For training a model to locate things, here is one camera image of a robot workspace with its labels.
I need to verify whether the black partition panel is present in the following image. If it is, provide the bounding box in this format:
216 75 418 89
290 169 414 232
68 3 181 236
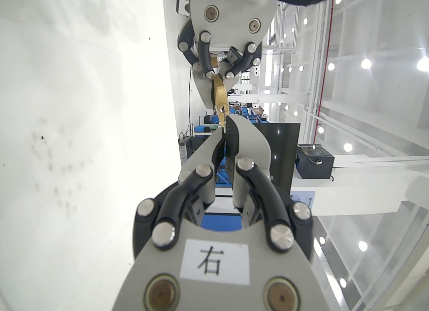
258 123 301 193

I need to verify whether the black box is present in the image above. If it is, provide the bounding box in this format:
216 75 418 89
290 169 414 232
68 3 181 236
296 144 335 180

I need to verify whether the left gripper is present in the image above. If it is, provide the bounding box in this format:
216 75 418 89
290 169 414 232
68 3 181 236
177 0 279 110

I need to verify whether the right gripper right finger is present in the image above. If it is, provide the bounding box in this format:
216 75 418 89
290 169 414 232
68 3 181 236
227 115 314 254

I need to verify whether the brass padlock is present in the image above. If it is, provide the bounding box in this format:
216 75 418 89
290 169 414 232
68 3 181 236
212 75 231 129

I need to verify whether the thin black cable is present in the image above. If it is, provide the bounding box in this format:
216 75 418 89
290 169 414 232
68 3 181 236
188 67 193 135

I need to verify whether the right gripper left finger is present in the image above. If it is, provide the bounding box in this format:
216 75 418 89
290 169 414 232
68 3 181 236
133 128 224 253

